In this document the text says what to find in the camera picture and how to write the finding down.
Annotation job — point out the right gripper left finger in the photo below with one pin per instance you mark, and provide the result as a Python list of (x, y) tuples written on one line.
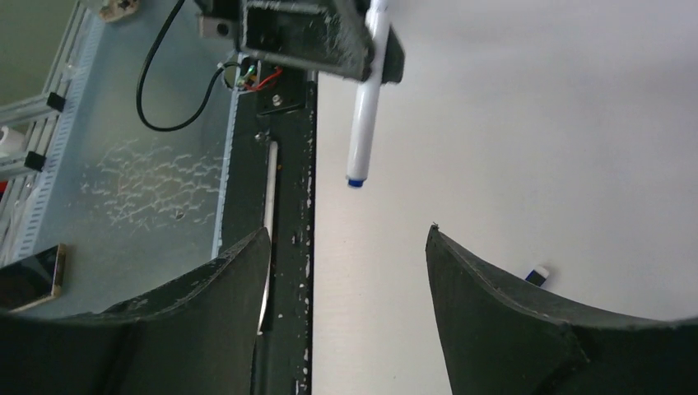
[(193, 335)]

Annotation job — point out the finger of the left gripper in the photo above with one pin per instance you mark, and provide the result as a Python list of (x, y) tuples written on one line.
[(323, 36), (394, 60)]

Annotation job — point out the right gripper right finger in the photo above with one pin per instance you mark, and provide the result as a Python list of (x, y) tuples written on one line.
[(503, 335)]

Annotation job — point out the white pen blue end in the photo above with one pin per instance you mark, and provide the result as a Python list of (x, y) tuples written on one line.
[(367, 98)]

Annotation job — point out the smartphone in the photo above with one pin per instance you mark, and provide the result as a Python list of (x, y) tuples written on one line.
[(33, 280)]

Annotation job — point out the glass jar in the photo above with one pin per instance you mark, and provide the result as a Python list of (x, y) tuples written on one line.
[(116, 10)]

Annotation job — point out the aluminium frame rails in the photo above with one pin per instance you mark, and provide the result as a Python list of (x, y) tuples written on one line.
[(50, 116)]

